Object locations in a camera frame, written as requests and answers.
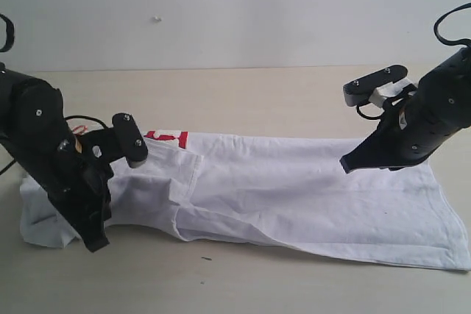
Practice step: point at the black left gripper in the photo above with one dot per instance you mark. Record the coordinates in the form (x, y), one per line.
(82, 197)

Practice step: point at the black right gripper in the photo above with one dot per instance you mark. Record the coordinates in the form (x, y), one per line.
(409, 134)

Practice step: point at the white t-shirt red lettering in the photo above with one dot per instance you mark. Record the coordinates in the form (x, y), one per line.
(289, 192)

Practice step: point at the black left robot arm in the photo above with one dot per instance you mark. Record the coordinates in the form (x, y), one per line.
(32, 126)

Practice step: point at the orange neck label tag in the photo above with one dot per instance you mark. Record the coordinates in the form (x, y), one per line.
(80, 129)

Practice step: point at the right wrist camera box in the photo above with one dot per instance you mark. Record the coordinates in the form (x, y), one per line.
(388, 83)

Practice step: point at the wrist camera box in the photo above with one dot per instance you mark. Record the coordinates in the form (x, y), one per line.
(130, 140)
(388, 83)

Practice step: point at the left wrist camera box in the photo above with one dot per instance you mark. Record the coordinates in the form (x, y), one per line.
(130, 140)

